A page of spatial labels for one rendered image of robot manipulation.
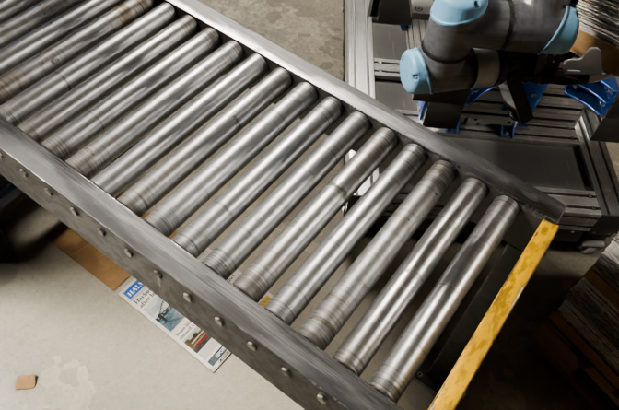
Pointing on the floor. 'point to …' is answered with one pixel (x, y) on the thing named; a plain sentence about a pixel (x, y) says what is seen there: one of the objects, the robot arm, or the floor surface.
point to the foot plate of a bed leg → (428, 373)
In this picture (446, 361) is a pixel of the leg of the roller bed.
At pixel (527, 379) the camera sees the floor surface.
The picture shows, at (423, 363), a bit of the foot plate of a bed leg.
